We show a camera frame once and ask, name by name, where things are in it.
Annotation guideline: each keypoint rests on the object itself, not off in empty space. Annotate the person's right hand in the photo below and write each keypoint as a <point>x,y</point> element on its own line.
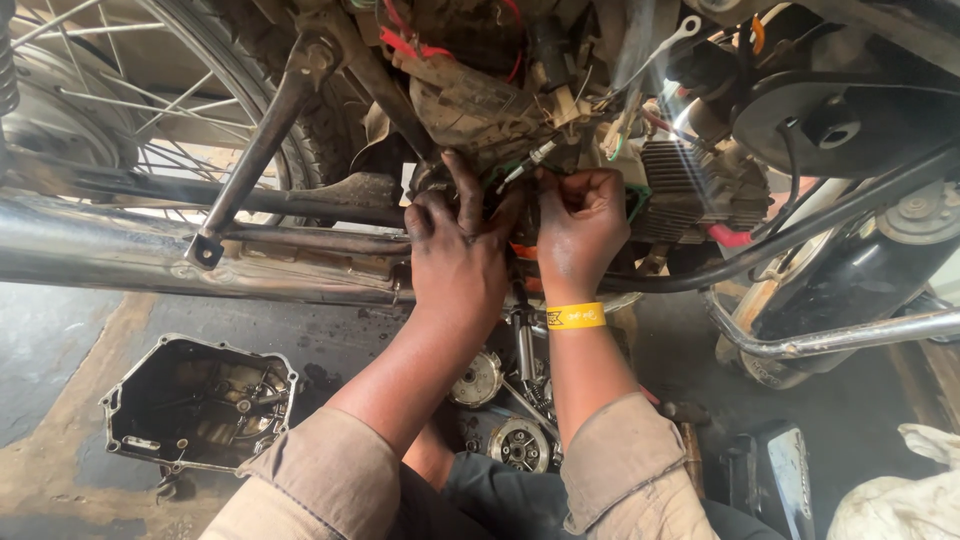
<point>581,240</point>

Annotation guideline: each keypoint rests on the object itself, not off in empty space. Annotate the person's left hand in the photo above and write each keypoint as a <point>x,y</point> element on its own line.
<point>457,262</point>

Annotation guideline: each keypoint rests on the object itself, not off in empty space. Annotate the yellow wristband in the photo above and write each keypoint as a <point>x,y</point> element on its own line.
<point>576,316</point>

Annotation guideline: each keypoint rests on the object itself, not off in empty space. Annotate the small metal connector plug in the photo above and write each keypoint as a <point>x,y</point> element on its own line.
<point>525,165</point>

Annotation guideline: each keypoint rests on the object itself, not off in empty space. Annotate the steel shaft tool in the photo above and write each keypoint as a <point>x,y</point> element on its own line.
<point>525,345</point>

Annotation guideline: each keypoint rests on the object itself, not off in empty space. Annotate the finned engine cylinder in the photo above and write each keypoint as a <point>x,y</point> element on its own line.
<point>690,199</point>

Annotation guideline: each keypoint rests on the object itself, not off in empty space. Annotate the round clutch basket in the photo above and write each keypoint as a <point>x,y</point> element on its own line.
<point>476,379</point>

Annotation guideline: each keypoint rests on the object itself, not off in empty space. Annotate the dirty black swingarm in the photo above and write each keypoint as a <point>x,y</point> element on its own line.
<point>330,199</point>

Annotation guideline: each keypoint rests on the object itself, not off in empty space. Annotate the red spark plug cap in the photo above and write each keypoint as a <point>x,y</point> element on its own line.
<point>726,237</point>

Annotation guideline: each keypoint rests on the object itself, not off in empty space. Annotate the coil springs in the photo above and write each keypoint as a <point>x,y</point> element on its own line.
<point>541,397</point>

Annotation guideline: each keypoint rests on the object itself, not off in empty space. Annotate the dirty motorcycle engine case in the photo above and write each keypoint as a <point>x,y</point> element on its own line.
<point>465,97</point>

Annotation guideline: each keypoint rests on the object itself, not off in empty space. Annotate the round clutch hub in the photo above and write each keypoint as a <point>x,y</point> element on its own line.
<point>519,446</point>

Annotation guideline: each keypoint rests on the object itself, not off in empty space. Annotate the red wiring bundle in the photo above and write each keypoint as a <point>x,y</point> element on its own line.
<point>420,45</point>

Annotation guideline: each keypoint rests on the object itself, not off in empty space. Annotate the person's dark trousers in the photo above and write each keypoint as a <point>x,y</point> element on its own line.
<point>487,502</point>

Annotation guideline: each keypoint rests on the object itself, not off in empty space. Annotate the beige right shirt sleeve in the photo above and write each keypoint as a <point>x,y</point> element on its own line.
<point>630,480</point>

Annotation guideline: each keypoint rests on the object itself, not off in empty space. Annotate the beige shirt sleeve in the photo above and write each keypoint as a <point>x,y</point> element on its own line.
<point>630,480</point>
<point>315,480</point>

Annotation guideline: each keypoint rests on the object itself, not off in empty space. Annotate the beige left shirt sleeve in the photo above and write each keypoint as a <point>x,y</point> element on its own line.
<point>315,480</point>

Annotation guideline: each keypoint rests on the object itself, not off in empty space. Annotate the chrome crash guard bar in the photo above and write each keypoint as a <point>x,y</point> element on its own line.
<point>825,341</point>

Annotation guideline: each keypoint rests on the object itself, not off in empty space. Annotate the chrome exhaust pipe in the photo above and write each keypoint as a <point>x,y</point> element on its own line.
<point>187,255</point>

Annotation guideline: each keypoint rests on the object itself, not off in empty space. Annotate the black front fender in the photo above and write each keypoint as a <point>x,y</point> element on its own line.
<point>847,292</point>

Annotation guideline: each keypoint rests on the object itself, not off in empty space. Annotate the black round side panel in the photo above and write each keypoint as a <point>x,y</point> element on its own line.
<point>840,120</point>

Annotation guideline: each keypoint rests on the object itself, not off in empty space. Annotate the aluminium engine side cover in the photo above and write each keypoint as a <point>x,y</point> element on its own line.
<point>199,405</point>

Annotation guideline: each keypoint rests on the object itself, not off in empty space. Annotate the black and chrome cover plate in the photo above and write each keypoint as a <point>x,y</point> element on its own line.
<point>787,480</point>

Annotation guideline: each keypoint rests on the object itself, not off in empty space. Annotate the spoked motorcycle rear wheel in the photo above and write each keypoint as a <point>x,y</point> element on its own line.
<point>150,97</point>

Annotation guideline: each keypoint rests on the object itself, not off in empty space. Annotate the steel footrest bracket bar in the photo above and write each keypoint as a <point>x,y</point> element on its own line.
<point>255,157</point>

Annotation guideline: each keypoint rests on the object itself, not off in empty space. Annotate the black curved frame tube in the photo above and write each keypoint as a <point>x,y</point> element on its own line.
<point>810,225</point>

